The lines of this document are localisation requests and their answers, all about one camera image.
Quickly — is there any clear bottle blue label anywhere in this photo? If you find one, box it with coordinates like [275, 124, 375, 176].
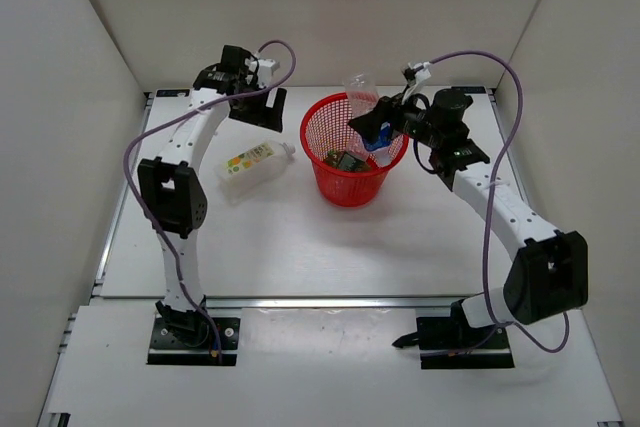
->
[343, 73, 391, 167]

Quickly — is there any green plastic bottle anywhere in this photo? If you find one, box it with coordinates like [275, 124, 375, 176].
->
[323, 150, 344, 168]

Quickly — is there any aluminium table rail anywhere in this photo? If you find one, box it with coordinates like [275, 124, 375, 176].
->
[89, 294, 466, 310]

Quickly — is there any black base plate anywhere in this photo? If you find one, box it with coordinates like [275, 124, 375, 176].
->
[392, 300, 515, 370]
[147, 314, 241, 367]

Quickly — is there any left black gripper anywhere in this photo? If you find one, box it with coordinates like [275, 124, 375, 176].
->
[228, 79, 285, 132]

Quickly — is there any clear bottle green label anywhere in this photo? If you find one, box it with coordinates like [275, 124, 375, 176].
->
[335, 151, 374, 173]

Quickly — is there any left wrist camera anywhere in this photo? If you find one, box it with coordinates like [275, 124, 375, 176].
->
[248, 54, 280, 89]

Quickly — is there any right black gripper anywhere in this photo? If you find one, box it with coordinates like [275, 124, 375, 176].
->
[351, 87, 444, 150]

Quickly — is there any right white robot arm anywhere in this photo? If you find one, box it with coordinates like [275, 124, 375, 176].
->
[348, 88, 588, 347]

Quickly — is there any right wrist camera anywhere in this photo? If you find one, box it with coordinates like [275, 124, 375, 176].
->
[402, 62, 431, 102]

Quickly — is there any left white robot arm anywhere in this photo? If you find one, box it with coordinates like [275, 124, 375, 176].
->
[132, 45, 286, 357]

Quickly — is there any white juice bottle fruit label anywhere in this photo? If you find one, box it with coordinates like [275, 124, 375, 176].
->
[215, 140, 296, 204]

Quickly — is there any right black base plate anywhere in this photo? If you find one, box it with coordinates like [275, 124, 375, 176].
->
[392, 300, 515, 370]

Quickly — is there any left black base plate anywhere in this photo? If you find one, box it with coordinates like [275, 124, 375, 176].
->
[147, 314, 241, 367]

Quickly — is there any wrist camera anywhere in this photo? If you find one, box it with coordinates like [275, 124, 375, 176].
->
[248, 54, 280, 89]
[402, 62, 431, 102]

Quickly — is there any red plastic mesh basket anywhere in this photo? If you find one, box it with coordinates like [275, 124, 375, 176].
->
[300, 92, 409, 207]

